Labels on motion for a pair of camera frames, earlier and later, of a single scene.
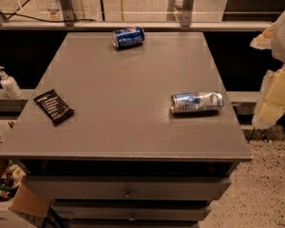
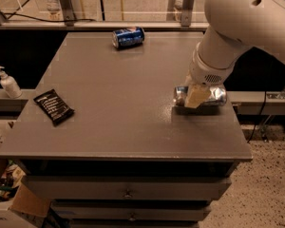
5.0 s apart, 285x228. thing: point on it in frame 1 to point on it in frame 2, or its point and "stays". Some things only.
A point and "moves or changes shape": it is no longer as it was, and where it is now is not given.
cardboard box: x=12 y=203 stays
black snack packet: x=55 y=106 stays
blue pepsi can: x=128 y=37 stays
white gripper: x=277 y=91 to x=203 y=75
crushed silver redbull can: x=196 y=101 moves or changes shape
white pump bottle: x=9 y=84 stays
